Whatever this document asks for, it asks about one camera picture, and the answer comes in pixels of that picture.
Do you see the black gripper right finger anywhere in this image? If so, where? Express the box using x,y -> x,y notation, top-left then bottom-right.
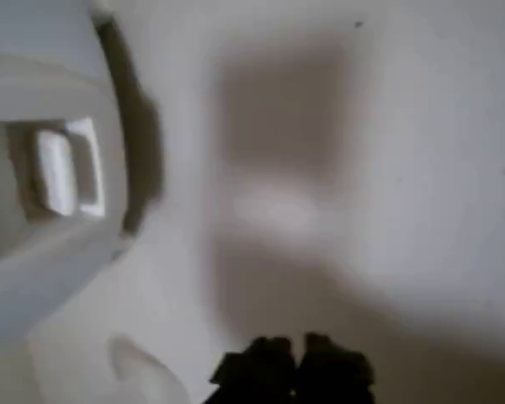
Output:
297,332 -> 376,404

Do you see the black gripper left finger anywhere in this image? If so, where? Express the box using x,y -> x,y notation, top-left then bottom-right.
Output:
201,335 -> 299,404

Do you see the white rice cooker body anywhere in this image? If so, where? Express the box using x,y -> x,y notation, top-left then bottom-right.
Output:
0,0 -> 130,354

